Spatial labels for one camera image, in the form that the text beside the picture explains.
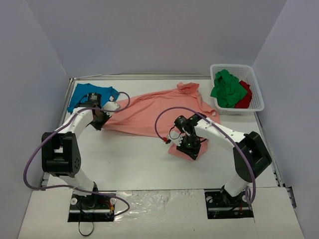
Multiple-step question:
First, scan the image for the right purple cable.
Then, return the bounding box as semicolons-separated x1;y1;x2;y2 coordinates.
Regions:
155;107;257;211

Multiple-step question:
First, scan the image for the white plastic basket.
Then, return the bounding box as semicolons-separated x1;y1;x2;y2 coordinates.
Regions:
210;64;264;115

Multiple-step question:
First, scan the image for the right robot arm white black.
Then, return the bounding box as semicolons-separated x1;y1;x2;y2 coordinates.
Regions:
168;114;272;206

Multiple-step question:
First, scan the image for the red t shirt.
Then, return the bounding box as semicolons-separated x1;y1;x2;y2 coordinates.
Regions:
235;81;252;109

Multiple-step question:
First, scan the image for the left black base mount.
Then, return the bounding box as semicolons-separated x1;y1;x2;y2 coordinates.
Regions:
68;193;116;223

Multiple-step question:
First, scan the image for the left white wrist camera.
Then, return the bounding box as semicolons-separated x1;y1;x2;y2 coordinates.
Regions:
103;96;121;117

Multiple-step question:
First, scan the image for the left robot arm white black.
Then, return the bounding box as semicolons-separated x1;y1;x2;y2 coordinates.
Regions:
41;93;120;208

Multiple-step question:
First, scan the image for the pink t shirt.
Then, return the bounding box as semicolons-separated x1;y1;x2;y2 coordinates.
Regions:
103;82;221;160

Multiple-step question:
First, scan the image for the blue folded t shirt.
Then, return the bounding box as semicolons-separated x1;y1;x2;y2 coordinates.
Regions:
67;83;119;113

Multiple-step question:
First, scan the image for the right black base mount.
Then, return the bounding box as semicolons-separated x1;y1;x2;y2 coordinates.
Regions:
204;189;254;220

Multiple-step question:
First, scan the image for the purple cable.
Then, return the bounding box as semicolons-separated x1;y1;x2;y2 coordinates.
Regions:
155;107;257;211
23;91;131;221

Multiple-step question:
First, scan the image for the green t shirt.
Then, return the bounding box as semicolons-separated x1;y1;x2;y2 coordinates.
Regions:
210;69;247;108

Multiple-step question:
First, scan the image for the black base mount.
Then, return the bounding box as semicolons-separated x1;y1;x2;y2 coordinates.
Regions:
204;189;254;220
68;193;116;223

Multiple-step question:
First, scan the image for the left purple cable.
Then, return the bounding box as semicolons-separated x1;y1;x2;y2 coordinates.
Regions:
23;91;131;221

